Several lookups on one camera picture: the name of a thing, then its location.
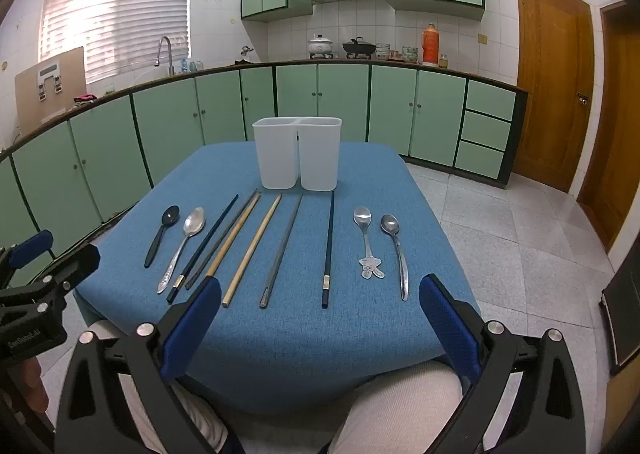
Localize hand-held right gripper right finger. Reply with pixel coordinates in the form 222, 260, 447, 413
418, 273, 587, 454

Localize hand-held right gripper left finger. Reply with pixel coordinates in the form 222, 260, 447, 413
54, 276, 223, 454

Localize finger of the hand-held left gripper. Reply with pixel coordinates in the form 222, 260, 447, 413
29, 243, 101, 301
0, 229, 54, 288

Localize light wooden chopstick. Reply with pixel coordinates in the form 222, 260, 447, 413
222, 193, 283, 308
206, 192, 262, 280

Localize grey metal chopstick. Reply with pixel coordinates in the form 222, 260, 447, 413
259, 194, 304, 310
184, 188, 259, 291

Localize silver spoon with patterned handle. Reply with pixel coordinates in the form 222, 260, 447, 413
156, 207, 206, 295

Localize black plastic spoon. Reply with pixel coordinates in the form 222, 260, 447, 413
144, 205, 181, 269

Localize plain silver spoon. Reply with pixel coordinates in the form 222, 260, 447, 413
380, 214, 410, 302

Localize silver spoon with bear handle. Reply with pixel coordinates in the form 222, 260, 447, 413
353, 206, 387, 281

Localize white plastic utensil holder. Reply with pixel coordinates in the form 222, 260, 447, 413
252, 117, 343, 192

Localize person's left hand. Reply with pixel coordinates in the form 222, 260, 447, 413
11, 356, 51, 416

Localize person's left leg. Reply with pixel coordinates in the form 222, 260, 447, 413
82, 319, 238, 454

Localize person's leg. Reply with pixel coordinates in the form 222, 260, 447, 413
330, 361, 463, 454
82, 319, 238, 454

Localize person's right leg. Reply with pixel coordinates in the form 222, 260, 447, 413
330, 361, 463, 454

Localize blue tablecloth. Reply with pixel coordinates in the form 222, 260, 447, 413
73, 141, 482, 416

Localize green drawer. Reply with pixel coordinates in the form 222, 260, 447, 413
465, 79, 516, 121
460, 111, 512, 151
455, 140, 506, 180

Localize dark framed panel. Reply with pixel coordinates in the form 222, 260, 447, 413
600, 254, 640, 375

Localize wooden board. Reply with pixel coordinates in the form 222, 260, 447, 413
14, 46, 87, 135

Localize small white device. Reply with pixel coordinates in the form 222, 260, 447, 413
34, 63, 65, 102

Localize steel kitchen faucet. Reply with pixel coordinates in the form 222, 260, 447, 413
152, 36, 176, 77

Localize green base cabinet unit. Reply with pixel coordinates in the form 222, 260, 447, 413
0, 61, 529, 275

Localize white window blinds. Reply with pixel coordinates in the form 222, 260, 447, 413
40, 0, 194, 85

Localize plain wooden door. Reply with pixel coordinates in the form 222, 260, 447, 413
576, 0, 640, 252

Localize orange thermos flask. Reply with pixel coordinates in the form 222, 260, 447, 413
421, 24, 439, 66

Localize black wok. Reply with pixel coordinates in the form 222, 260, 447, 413
342, 37, 377, 59

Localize white lidded pot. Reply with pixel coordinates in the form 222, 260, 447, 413
307, 34, 335, 59

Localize wooden door with handle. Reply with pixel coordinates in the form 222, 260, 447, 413
514, 0, 596, 194

